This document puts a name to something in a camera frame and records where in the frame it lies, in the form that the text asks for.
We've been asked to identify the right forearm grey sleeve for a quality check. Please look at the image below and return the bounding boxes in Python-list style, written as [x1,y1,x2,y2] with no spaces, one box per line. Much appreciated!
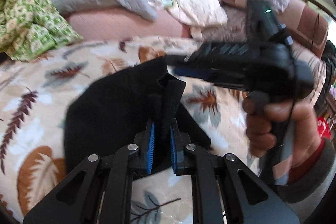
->
[277,139,335,223]

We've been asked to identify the pink bed sheet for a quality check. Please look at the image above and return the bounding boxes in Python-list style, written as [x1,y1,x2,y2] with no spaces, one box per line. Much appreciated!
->
[67,7,190,42]

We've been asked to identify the brown padded headboard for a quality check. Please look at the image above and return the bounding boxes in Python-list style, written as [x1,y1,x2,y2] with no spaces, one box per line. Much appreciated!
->
[220,0,329,58]

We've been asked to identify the cream floral crumpled cloth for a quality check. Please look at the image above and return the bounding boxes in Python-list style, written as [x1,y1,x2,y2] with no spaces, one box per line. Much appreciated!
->
[148,0,228,38]

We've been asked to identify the green checkered quilt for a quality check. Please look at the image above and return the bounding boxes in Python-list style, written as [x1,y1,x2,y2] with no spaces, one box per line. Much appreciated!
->
[1,0,83,62]

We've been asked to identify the red bag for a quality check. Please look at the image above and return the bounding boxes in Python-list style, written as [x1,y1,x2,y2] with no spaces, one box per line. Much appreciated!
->
[317,117,331,140]

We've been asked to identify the person's right hand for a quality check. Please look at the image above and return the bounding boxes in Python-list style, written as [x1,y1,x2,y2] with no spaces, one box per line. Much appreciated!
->
[243,97,322,168]

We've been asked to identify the black pants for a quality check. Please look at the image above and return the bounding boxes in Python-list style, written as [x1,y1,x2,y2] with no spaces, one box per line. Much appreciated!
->
[64,57,211,174]

